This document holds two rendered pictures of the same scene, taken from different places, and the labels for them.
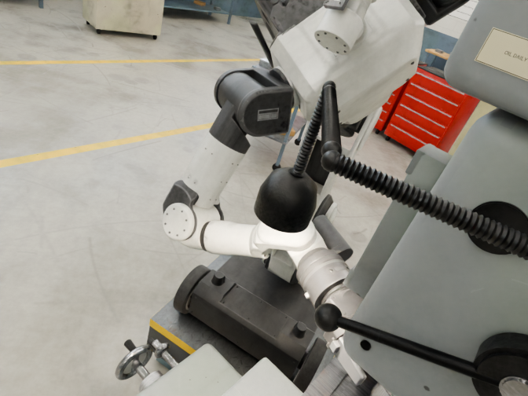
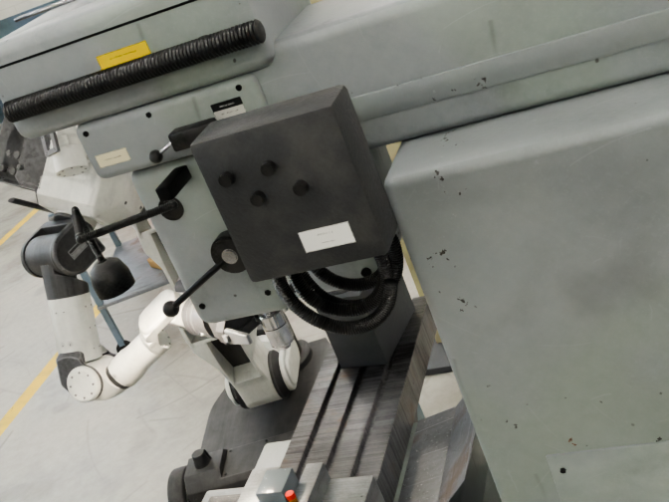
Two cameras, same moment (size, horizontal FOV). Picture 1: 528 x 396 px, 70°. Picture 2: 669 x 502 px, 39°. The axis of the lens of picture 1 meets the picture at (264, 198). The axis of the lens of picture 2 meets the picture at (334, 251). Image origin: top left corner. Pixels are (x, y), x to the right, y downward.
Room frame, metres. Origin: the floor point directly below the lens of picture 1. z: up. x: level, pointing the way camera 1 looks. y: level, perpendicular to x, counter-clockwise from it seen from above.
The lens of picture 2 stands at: (-1.23, -0.23, 2.02)
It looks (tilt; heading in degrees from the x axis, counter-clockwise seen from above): 24 degrees down; 353
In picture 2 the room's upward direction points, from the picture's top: 22 degrees counter-clockwise
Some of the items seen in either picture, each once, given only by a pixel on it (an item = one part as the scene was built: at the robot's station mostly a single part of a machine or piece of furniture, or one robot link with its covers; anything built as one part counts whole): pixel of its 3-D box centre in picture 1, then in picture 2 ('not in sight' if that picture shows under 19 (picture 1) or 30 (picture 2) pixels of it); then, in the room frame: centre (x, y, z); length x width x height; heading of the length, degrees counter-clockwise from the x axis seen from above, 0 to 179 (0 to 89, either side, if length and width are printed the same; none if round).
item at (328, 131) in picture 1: (330, 119); (78, 225); (0.30, -0.03, 1.58); 0.17 x 0.01 x 0.01; 2
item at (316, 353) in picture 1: (309, 364); not in sight; (0.89, -0.35, 0.50); 0.20 x 0.05 x 0.20; 162
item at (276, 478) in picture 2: not in sight; (280, 493); (0.14, -0.14, 1.04); 0.06 x 0.05 x 0.06; 147
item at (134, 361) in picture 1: (141, 371); not in sight; (0.60, 0.17, 0.63); 0.16 x 0.12 x 0.12; 59
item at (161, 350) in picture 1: (170, 359); not in sight; (0.73, 0.13, 0.51); 0.22 x 0.06 x 0.06; 59
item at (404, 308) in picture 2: not in sight; (364, 303); (0.67, -0.47, 1.03); 0.22 x 0.12 x 0.20; 142
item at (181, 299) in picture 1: (193, 288); (190, 501); (1.05, 0.15, 0.50); 0.20 x 0.05 x 0.20; 162
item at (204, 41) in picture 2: not in sight; (128, 73); (0.20, -0.21, 1.79); 0.45 x 0.04 x 0.04; 59
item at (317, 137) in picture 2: not in sight; (295, 188); (-0.10, -0.35, 1.62); 0.20 x 0.09 x 0.21; 59
